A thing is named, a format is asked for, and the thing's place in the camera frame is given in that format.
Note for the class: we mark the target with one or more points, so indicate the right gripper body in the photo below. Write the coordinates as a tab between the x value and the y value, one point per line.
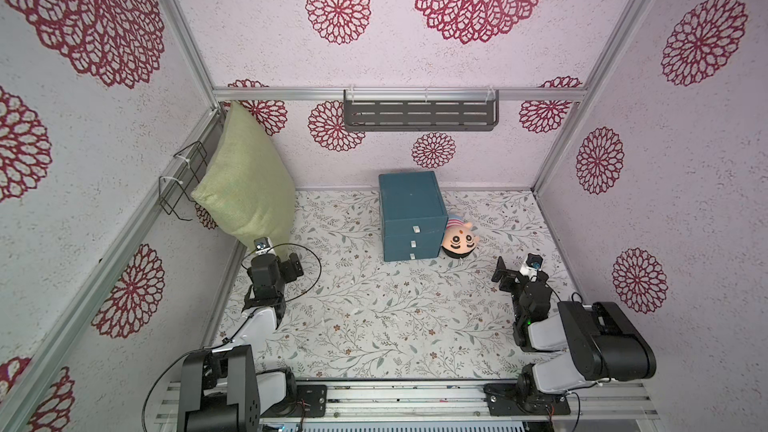
516	279

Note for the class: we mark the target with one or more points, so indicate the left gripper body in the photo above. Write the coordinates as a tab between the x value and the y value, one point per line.
280	287

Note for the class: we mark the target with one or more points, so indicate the teal drawer cabinet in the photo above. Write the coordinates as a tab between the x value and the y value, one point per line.
413	216

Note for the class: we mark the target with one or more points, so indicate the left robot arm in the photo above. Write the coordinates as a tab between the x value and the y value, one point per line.
220	388

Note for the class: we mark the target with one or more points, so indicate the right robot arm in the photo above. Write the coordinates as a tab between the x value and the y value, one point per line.
593	343

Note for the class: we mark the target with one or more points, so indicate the cartoon face plush toy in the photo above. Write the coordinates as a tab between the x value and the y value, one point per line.
459	240

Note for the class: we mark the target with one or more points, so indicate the green pillow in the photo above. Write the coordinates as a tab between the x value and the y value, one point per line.
247	190

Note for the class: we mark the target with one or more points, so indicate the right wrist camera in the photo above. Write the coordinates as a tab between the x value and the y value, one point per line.
531	268

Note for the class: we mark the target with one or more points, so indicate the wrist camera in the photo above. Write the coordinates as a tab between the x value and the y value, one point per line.
531	268
262	246

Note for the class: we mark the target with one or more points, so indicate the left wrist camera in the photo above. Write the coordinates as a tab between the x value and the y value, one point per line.
262	246

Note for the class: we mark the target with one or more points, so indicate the black wire rack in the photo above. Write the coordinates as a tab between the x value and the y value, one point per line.
188	167

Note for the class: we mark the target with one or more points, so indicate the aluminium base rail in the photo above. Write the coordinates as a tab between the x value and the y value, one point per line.
453	400

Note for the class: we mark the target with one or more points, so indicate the grey wall shelf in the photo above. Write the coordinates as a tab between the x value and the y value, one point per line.
424	115

